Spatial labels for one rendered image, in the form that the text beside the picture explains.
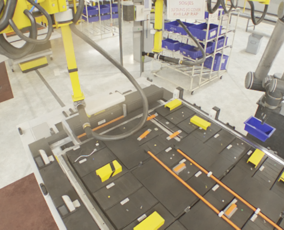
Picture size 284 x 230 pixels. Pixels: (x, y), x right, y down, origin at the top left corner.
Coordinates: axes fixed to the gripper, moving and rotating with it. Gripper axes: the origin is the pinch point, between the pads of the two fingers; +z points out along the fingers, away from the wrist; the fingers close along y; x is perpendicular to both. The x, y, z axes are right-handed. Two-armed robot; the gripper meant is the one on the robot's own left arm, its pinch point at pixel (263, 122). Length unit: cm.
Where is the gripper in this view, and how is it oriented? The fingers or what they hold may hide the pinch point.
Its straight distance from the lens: 182.7
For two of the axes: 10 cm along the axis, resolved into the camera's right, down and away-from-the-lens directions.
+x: 6.2, 4.7, -6.3
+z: 0.0, 8.0, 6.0
